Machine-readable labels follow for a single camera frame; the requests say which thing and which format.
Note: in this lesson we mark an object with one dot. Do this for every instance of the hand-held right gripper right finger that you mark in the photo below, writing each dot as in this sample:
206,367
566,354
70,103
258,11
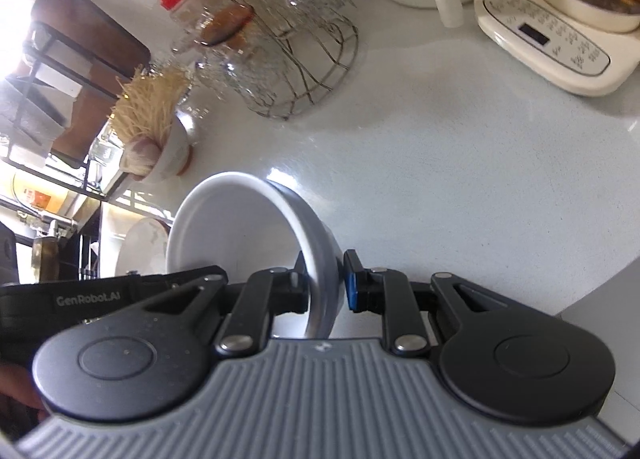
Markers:
352,284

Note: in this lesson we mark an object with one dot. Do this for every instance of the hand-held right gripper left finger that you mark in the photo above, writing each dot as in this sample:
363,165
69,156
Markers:
287,294

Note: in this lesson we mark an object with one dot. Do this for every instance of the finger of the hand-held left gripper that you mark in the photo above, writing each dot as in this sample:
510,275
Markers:
180,279

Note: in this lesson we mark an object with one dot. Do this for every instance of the white leaf-print plate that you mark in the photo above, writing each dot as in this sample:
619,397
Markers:
145,244

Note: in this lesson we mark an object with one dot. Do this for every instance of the white ceramic bowl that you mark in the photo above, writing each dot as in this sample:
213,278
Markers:
225,224

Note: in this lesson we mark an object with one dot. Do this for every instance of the black dish rack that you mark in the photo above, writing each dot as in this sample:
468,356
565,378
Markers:
50,41

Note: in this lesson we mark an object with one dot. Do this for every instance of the person's left hand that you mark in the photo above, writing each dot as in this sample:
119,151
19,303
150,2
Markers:
20,386

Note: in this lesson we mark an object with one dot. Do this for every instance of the orange detergent bottle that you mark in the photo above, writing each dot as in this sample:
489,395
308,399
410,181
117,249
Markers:
40,194

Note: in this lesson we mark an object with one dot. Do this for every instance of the small white bowl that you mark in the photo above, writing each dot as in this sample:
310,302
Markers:
172,154

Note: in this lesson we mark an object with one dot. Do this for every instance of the garlic bulb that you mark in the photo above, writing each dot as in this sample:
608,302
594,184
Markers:
140,154

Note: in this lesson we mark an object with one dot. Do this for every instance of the clear drinking glass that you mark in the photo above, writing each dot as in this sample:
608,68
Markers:
105,149

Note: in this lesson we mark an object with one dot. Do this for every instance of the dried noodle bundle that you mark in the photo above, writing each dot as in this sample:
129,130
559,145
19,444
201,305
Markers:
150,104

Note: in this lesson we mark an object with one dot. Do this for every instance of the white patterned board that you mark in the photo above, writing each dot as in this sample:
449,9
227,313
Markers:
40,104

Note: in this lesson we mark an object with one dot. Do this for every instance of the dark wooden cutting board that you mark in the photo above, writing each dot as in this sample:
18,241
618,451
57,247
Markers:
100,29

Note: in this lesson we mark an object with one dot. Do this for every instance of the cream kettle base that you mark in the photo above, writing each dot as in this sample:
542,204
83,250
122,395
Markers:
550,54

